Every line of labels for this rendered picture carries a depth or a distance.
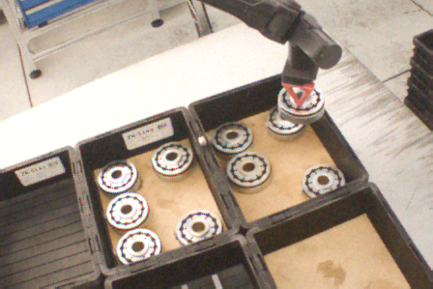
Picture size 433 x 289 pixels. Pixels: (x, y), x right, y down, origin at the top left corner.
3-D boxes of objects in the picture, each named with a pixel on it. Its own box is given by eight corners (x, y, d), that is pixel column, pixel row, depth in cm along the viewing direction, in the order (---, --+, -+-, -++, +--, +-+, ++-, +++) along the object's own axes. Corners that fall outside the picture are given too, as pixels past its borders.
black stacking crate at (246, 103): (194, 136, 139) (187, 105, 131) (297, 101, 143) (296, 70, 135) (247, 258, 112) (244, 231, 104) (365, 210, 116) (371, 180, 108)
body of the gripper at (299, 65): (321, 56, 109) (321, 28, 104) (312, 87, 103) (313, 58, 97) (291, 51, 111) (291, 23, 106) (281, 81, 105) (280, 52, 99)
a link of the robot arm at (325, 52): (278, -9, 93) (254, 27, 97) (313, 21, 86) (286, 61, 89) (318, 11, 101) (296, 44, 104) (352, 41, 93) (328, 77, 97)
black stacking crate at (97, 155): (88, 173, 135) (73, 145, 127) (192, 137, 139) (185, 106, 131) (120, 301, 108) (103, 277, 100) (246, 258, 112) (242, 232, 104)
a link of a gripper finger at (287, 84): (318, 92, 113) (319, 59, 107) (312, 114, 109) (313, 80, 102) (288, 87, 115) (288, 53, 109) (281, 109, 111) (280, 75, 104)
